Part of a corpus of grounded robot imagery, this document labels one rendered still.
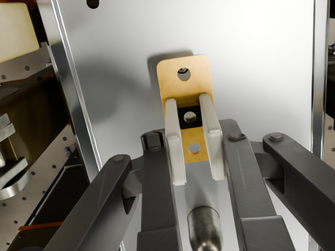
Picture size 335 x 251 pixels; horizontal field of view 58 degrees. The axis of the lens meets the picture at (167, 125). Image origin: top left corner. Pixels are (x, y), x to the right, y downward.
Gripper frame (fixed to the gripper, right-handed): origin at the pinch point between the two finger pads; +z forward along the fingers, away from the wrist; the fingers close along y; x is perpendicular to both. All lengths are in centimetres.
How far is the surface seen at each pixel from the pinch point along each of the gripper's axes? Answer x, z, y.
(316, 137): -5.3, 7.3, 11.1
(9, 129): 1.5, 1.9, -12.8
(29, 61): 2.3, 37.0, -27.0
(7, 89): 2.9, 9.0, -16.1
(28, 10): 9.0, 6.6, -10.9
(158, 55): 4.1, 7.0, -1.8
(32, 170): -20, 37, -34
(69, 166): -14.9, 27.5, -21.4
